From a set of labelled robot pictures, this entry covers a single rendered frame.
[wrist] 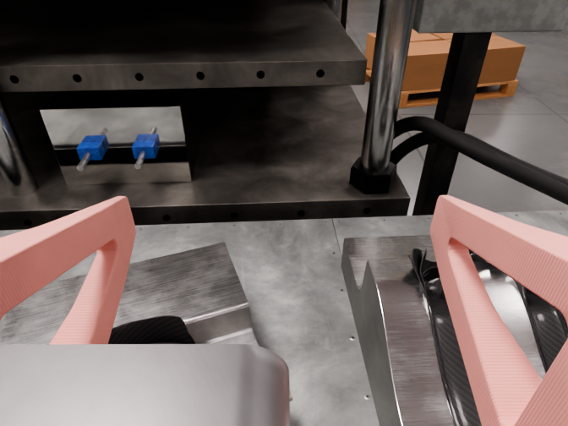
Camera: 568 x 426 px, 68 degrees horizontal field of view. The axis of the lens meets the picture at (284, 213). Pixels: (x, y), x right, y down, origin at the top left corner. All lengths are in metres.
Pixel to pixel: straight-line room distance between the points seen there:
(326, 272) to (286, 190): 0.27
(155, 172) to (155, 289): 0.46
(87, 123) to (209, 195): 0.28
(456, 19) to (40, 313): 0.86
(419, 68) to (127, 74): 2.78
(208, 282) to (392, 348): 0.22
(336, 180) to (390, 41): 0.31
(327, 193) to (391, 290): 0.44
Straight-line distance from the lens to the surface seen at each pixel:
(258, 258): 0.71
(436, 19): 0.95
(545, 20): 1.05
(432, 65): 3.49
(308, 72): 0.85
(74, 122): 0.94
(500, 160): 0.84
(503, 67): 3.89
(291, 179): 0.94
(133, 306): 0.52
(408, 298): 0.49
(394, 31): 0.79
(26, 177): 1.02
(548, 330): 0.55
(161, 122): 0.89
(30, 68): 0.94
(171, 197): 0.91
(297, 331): 0.61
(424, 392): 0.47
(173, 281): 0.53
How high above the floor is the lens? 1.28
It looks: 36 degrees down
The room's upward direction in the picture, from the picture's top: straight up
